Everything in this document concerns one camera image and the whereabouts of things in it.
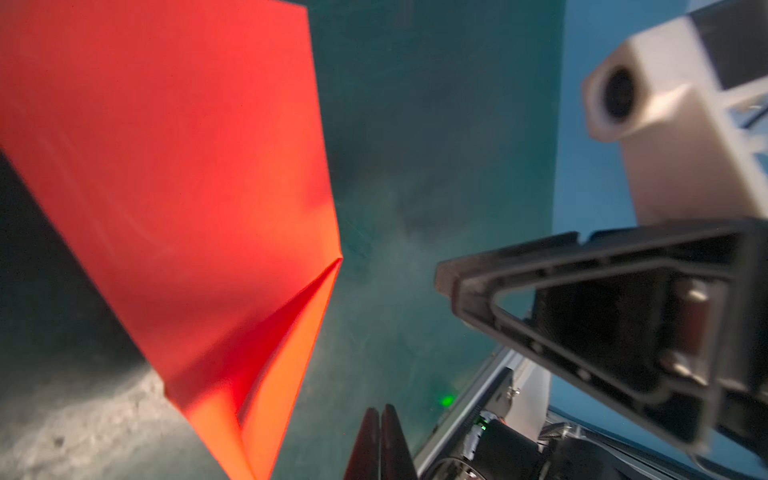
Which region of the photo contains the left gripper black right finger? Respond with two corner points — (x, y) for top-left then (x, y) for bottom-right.
(380, 404), (419, 480)

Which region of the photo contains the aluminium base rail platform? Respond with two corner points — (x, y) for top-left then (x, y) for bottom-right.
(414, 347), (526, 479)

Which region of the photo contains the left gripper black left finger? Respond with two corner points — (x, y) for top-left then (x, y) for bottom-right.
(343, 408), (381, 480)

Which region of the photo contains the red square paper sheet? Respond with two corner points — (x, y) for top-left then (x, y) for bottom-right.
(1, 1), (342, 479)

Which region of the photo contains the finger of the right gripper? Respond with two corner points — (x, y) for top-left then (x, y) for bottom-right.
(435, 218), (767, 453)

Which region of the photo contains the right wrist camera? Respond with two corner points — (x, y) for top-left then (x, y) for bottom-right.
(582, 1), (767, 225)

